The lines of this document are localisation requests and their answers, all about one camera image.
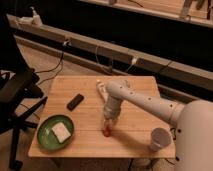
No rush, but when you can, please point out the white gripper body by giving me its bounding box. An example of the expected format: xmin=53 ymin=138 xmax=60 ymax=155
xmin=103 ymin=97 xmax=122 ymax=120

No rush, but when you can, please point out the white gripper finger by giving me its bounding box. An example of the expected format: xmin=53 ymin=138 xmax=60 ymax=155
xmin=103 ymin=119 xmax=109 ymax=129
xmin=109 ymin=120 xmax=116 ymax=130

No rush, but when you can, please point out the orange red pepper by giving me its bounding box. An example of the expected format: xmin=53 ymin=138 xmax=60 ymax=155
xmin=102 ymin=127 xmax=112 ymax=137

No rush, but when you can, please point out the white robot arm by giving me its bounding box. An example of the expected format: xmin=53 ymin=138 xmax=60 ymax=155
xmin=104 ymin=80 xmax=213 ymax=171

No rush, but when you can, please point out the white tube bottle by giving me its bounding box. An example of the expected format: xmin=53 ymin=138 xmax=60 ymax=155
xmin=96 ymin=80 xmax=108 ymax=101

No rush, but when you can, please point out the black rectangular remote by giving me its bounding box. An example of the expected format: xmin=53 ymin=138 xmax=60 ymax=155
xmin=67 ymin=94 xmax=84 ymax=111

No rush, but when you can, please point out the wooden table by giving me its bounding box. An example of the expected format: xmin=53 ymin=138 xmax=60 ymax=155
xmin=28 ymin=76 xmax=175 ymax=158

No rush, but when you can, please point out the white sponge block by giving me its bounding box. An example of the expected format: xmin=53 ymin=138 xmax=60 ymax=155
xmin=52 ymin=122 xmax=71 ymax=143

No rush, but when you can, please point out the green plate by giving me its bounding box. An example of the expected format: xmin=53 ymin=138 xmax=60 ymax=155
xmin=37 ymin=115 xmax=74 ymax=151

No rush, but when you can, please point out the long wooden beam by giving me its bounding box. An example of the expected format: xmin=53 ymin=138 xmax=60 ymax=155
xmin=7 ymin=15 xmax=213 ymax=91

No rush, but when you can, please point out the black office chair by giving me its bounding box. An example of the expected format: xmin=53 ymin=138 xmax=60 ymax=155
xmin=0 ymin=11 xmax=47 ymax=171

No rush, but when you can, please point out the white spray bottle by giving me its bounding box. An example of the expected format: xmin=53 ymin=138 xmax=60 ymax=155
xmin=19 ymin=6 xmax=43 ymax=27

